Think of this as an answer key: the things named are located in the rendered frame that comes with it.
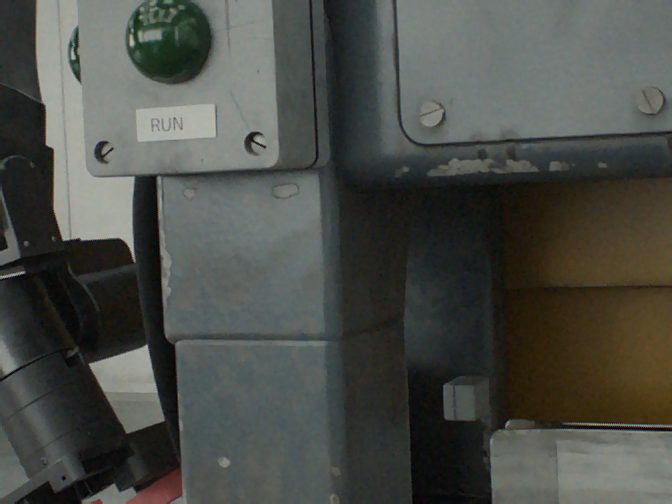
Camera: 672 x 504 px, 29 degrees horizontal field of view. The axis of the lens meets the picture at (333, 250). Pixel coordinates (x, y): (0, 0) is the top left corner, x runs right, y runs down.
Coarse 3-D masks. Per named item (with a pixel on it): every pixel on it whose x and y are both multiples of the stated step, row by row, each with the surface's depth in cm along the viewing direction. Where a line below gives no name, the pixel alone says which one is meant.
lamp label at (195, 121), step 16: (144, 112) 44; (160, 112) 43; (176, 112) 43; (192, 112) 43; (208, 112) 43; (144, 128) 44; (160, 128) 44; (176, 128) 43; (192, 128) 43; (208, 128) 43
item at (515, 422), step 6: (510, 420) 63; (516, 420) 63; (522, 420) 63; (528, 420) 63; (534, 420) 62; (540, 420) 62; (546, 420) 62; (510, 426) 63; (516, 426) 63; (522, 426) 63; (528, 426) 63; (534, 426) 62; (540, 426) 62; (546, 426) 62; (552, 426) 62; (558, 426) 62
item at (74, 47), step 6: (78, 30) 46; (72, 36) 46; (78, 36) 46; (72, 42) 46; (78, 42) 46; (72, 48) 46; (78, 48) 45; (72, 54) 46; (78, 54) 46; (72, 60) 46; (78, 60) 46; (72, 66) 46; (78, 66) 46; (72, 72) 46; (78, 72) 46; (78, 78) 46
